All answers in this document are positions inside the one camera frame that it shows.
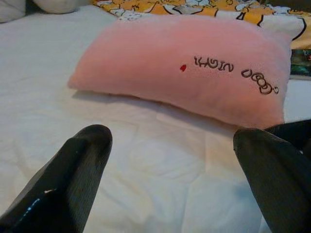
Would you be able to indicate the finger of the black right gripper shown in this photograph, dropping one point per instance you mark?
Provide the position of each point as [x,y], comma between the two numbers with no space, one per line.
[296,133]

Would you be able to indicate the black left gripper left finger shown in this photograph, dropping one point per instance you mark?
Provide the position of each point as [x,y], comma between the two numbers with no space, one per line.
[60,187]

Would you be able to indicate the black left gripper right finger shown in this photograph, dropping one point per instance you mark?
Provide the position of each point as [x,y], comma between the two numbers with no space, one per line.
[279,187]

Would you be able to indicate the dark green red book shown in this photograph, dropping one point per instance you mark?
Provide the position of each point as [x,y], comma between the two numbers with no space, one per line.
[301,63]

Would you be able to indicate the pink pillow with black lettering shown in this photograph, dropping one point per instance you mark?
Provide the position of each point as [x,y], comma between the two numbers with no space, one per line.
[158,60]

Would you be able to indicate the yellow egg print blanket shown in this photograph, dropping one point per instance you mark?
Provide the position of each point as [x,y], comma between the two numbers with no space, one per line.
[155,8]

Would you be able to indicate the white quilted mattress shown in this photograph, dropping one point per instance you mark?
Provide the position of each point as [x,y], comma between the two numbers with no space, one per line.
[48,85]

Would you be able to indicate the white plush cushion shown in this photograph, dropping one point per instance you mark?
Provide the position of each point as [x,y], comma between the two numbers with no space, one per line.
[11,9]
[56,4]

